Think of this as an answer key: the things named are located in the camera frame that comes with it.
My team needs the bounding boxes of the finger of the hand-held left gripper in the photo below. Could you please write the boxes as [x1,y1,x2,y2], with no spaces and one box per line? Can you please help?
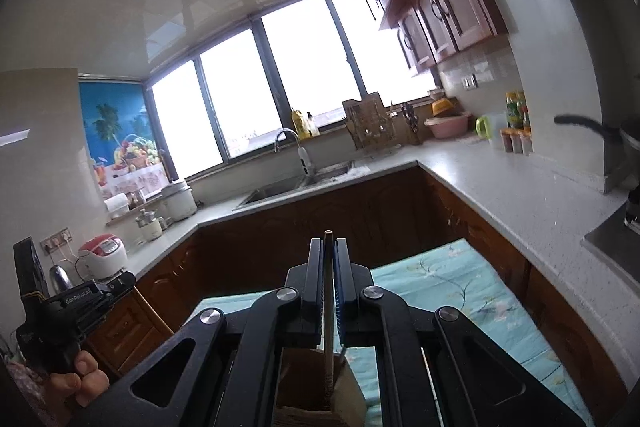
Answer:
[97,271,137,304]

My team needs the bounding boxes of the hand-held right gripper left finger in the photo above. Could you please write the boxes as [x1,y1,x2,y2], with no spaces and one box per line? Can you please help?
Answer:
[67,238,327,427]

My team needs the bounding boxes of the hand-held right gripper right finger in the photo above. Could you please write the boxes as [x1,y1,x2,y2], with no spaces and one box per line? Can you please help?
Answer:
[334,238,596,427]

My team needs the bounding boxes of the dark metal chopstick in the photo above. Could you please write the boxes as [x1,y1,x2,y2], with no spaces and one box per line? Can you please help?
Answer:
[324,229,335,410]

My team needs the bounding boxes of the wooden utensil holder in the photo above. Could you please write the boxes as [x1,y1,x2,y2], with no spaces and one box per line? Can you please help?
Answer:
[274,347,368,427]

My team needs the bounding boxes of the person's left hand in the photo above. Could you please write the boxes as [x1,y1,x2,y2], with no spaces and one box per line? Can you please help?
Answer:
[42,351,110,425]

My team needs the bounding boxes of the steel electric kettle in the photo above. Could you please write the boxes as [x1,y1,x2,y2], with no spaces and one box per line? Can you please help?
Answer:
[49,263,76,294]

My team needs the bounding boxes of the red and white rice cooker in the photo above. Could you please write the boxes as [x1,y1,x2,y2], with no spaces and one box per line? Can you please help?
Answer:
[77,233,128,279]

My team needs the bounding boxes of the black tower appliance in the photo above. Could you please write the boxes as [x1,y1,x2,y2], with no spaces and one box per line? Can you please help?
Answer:
[13,236,51,308]

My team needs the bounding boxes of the small white kettle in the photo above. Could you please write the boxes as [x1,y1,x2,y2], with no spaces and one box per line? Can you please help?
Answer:
[135,209,171,242]

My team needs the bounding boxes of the paper towel roll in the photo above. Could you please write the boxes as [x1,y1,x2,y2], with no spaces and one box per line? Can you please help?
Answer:
[104,193,131,220]

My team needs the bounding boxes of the large white rice cooker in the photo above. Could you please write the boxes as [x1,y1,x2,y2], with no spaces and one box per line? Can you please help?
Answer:
[160,179,198,222]

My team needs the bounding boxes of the steel kitchen sink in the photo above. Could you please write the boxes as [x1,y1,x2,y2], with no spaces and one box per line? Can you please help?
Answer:
[232,161,356,210]

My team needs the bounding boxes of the teal floral tablecloth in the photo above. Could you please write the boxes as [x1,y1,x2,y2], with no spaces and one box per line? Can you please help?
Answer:
[192,239,596,427]

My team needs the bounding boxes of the curved steel faucet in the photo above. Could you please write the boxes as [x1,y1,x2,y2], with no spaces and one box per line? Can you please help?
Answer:
[274,128,313,178]

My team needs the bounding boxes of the fruit print roller blind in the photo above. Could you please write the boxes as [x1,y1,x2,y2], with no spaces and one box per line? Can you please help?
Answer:
[79,79,166,200]

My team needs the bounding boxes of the yellow oil bottle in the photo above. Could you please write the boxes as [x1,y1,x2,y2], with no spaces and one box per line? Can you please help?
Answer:
[291,108,312,138]

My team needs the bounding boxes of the wooden knife block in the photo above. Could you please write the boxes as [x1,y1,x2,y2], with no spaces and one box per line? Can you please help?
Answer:
[400,103,423,146]

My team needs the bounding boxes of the wooden dish rack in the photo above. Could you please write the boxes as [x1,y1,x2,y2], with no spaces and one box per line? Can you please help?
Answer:
[342,92,383,148]

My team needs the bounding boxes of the pink plastic basin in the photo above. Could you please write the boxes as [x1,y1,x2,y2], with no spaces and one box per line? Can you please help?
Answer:
[424,114,471,139]

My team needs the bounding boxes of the large kitchen window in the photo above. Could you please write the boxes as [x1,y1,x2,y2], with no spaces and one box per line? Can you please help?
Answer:
[142,0,441,180]

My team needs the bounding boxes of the seasoning bottles and jars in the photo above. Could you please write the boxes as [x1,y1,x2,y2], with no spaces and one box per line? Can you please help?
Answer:
[506,91,522,130]

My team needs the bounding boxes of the steel stove top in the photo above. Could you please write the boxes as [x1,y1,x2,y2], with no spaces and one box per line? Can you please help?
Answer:
[580,214,640,278]

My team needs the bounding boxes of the dark range hood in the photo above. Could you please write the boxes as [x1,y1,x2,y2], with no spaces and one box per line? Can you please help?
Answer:
[510,0,640,195]

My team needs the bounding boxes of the wall power socket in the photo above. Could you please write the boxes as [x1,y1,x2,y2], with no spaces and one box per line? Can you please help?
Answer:
[40,229,73,255]

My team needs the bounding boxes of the jug with green handle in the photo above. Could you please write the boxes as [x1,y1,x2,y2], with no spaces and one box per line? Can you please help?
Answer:
[475,113,503,148]

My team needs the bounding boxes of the black pan handle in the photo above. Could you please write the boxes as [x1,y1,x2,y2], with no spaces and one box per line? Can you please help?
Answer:
[554,113,621,148]

